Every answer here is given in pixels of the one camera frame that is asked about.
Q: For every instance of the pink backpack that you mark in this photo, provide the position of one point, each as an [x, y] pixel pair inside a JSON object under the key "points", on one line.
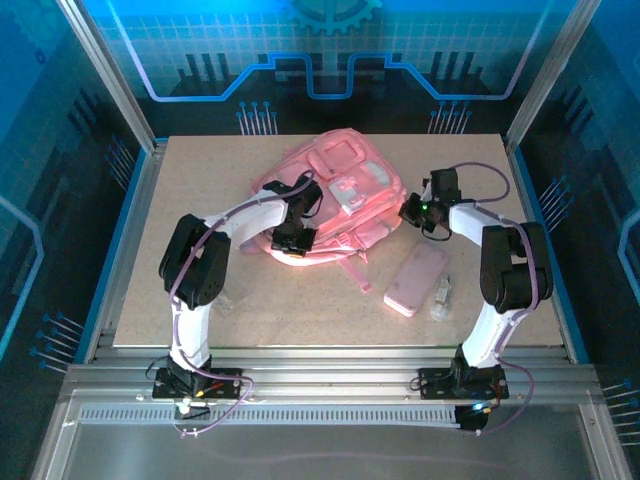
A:
{"points": [[345, 200]]}

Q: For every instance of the clear plastic compass box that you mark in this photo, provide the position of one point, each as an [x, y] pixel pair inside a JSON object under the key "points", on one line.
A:
{"points": [[441, 300]]}

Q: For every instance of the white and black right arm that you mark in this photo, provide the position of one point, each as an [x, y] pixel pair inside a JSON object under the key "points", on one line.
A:
{"points": [[510, 270]]}

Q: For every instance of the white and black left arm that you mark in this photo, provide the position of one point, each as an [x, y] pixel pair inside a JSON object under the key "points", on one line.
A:
{"points": [[200, 260]]}

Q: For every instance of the pink pencil case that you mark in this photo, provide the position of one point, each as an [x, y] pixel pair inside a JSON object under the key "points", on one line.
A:
{"points": [[417, 280]]}

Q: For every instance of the aluminium frame rail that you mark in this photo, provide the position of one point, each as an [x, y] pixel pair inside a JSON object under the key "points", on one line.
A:
{"points": [[330, 370]]}

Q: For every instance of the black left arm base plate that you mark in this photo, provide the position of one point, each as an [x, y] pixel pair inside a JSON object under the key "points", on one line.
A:
{"points": [[200, 385]]}

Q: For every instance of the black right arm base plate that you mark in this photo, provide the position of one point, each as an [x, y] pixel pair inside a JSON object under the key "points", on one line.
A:
{"points": [[465, 384]]}

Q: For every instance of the aluminium frame post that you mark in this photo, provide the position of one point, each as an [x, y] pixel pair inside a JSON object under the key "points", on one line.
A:
{"points": [[115, 75], [550, 70]]}

